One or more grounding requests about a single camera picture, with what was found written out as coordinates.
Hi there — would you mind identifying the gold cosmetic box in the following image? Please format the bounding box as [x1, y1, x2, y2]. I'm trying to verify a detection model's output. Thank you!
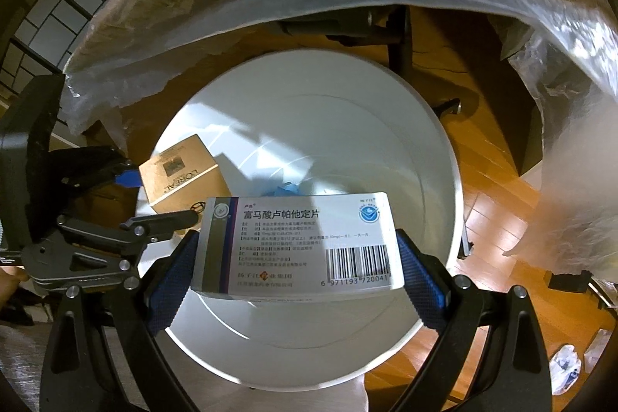
[139, 135, 231, 213]

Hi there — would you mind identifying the white medicine box with barcode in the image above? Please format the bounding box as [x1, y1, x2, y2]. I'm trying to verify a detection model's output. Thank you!
[191, 192, 404, 302]

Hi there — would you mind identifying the white round trash bin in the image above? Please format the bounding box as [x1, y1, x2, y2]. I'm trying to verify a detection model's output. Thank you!
[155, 50, 464, 392]

